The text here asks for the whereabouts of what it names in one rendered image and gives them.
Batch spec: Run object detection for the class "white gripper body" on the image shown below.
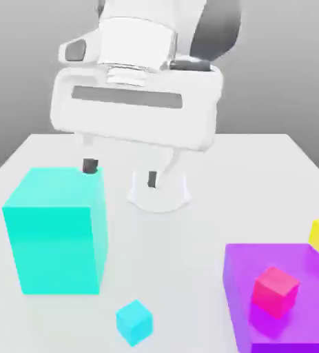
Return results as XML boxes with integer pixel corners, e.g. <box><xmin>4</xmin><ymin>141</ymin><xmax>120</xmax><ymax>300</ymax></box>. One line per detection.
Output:
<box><xmin>50</xmin><ymin>65</ymin><xmax>224</xmax><ymax>152</ymax></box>

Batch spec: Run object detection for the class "small cyan cube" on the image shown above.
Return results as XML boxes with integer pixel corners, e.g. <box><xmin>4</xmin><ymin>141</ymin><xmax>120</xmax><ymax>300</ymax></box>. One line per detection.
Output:
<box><xmin>115</xmin><ymin>299</ymin><xmax>154</xmax><ymax>347</ymax></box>

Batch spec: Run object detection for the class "small pink cube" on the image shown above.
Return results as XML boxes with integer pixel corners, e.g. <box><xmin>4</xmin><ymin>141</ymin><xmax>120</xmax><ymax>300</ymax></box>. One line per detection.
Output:
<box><xmin>251</xmin><ymin>266</ymin><xmax>300</xmax><ymax>321</ymax></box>

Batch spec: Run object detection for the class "large turquoise box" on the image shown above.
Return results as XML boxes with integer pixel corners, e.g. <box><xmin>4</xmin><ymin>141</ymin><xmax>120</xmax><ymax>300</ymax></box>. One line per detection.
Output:
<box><xmin>1</xmin><ymin>166</ymin><xmax>110</xmax><ymax>296</ymax></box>

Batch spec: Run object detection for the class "large purple box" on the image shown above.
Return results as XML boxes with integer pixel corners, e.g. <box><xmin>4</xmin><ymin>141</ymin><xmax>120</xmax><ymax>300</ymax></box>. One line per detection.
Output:
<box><xmin>221</xmin><ymin>242</ymin><xmax>319</xmax><ymax>353</ymax></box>

